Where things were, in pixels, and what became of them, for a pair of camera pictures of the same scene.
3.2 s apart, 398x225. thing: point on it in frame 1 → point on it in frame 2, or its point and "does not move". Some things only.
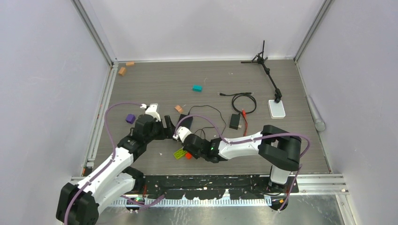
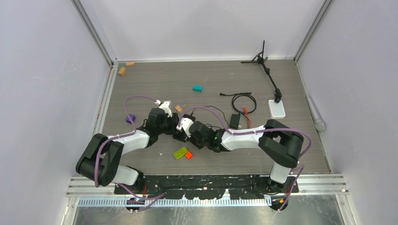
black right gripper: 196,155 → 191,139
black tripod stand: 259,58 does not move
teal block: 197,88 does not move
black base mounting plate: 235,187 does not move
